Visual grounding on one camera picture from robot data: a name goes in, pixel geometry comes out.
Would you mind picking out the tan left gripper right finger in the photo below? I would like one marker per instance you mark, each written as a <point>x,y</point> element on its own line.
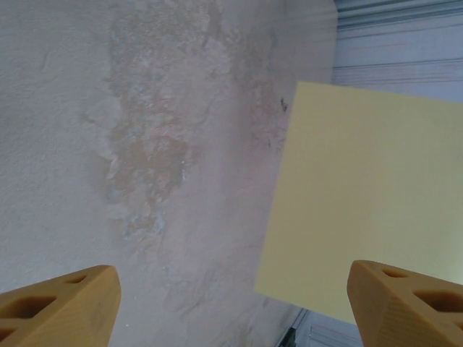
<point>398,311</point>

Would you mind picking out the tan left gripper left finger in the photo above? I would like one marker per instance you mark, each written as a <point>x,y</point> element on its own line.
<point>65,311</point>

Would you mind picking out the yellow paper sheet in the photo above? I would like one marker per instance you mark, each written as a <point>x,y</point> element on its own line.
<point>361,188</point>

